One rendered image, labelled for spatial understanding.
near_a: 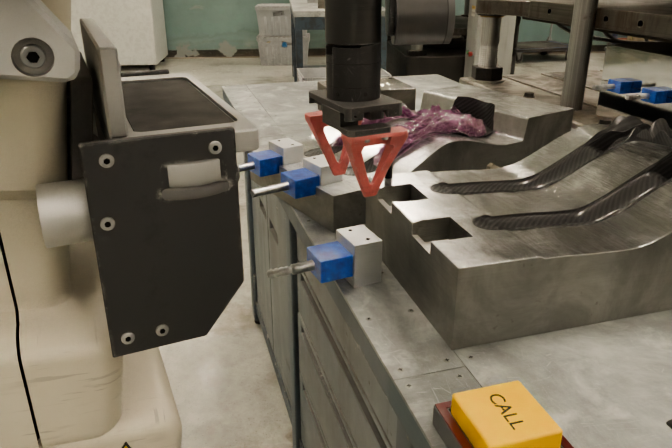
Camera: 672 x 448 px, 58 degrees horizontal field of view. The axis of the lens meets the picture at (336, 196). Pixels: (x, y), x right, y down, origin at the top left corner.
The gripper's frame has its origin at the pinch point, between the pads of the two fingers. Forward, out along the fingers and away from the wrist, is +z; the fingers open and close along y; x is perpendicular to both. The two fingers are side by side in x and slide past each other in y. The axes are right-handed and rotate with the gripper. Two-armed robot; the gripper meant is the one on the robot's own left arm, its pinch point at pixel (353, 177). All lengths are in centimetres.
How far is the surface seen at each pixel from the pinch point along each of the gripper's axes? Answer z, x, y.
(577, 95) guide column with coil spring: 10, -92, 58
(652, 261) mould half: 6.7, -24.2, -19.9
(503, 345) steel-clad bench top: 12.9, -7.5, -18.1
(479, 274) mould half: 4.9, -4.6, -17.1
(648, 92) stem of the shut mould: 5, -87, 34
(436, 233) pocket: 5.6, -7.0, -6.4
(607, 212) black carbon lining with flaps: 4.4, -25.9, -12.1
